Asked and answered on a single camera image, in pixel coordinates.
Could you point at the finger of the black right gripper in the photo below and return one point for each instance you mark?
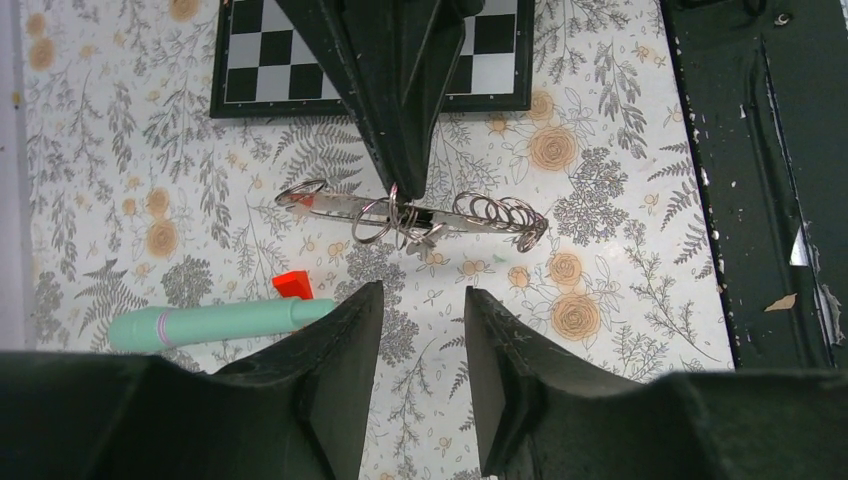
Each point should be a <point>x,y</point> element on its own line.
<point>391,63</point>

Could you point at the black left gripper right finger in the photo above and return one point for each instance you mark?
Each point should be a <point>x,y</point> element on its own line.
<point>541,412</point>

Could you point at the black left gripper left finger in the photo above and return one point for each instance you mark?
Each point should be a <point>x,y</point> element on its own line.
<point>297,409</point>

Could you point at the silver carabiner keyring with chain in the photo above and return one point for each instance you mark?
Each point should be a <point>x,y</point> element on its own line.
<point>371,220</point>

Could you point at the black key tag with key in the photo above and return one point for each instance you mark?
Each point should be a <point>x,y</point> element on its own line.
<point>417,232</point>

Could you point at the red rolling pin stand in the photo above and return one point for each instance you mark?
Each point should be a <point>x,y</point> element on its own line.
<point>293,284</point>

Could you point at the black white checkerboard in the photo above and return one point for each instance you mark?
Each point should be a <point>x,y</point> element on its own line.
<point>263,68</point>

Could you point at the teal rolling pin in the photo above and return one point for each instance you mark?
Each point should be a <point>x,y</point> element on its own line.
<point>152,329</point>

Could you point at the floral patterned table mat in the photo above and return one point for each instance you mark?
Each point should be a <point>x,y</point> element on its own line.
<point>140,198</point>

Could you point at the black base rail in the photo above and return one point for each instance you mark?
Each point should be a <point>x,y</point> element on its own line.
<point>763,85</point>

